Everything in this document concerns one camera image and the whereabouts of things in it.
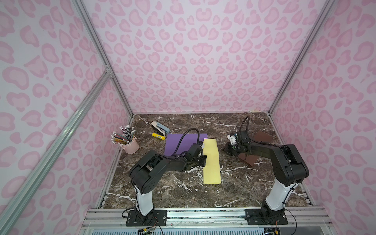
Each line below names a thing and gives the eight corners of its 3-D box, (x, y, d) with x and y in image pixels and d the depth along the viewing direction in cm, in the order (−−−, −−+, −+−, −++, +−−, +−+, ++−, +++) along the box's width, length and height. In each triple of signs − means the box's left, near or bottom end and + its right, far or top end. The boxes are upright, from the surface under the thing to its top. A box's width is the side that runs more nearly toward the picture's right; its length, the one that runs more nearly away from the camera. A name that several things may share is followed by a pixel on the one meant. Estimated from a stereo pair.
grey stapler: (150, 127, 113) (148, 124, 111) (155, 122, 116) (154, 119, 114) (165, 136, 108) (164, 134, 105) (170, 131, 111) (169, 128, 108)
